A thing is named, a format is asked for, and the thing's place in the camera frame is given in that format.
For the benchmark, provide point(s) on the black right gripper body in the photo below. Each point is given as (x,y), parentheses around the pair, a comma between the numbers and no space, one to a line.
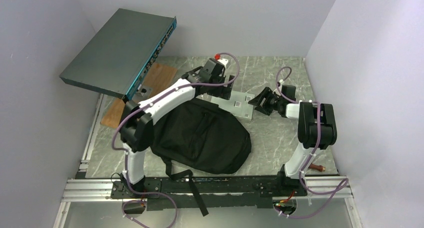
(277,101)

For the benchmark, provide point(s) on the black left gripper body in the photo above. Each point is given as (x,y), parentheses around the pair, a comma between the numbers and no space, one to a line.
(221,91)

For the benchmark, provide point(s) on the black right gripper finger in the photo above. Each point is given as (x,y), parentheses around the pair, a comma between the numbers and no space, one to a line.
(266,110)
(264,99)

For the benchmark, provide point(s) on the pale green notebook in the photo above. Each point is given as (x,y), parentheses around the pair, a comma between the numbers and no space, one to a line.
(237,104)

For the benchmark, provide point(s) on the black student backpack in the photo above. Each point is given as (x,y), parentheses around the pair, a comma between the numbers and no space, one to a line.
(200,135)

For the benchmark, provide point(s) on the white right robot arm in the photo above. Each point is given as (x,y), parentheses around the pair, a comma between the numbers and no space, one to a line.
(316,125)

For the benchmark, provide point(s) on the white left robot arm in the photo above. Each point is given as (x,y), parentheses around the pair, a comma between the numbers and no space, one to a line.
(136,128)

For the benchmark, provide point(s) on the brown wooden board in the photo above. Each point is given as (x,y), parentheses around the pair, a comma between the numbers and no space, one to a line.
(158,78)

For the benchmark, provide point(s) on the brown wooden faucet toy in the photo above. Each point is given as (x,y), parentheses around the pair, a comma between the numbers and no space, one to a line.
(319,168)

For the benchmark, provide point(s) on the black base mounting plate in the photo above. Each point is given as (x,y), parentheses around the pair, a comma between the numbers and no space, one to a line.
(216,191)

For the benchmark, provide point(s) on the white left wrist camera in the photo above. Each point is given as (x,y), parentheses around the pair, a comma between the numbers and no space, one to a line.
(222,60)

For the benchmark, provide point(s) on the grey metal stand bracket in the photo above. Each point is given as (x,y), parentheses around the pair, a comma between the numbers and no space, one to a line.
(142,93)

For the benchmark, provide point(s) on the grey network switch box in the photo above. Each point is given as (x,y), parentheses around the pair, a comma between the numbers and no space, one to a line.
(117,59)

